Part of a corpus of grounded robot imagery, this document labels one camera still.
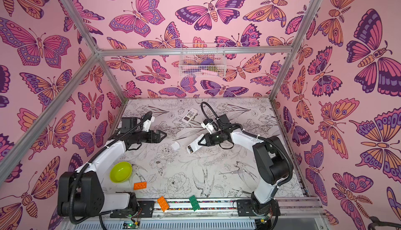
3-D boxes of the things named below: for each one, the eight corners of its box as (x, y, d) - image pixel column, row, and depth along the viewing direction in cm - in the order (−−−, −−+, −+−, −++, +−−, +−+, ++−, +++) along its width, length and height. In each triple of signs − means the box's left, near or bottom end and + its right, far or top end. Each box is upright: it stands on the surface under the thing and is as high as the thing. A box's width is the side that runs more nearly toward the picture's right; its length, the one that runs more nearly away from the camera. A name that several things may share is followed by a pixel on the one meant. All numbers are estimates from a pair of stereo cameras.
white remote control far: (181, 121, 110) (181, 119, 108) (191, 109, 117) (191, 107, 115) (188, 124, 108) (187, 122, 106) (198, 112, 115) (198, 110, 113)
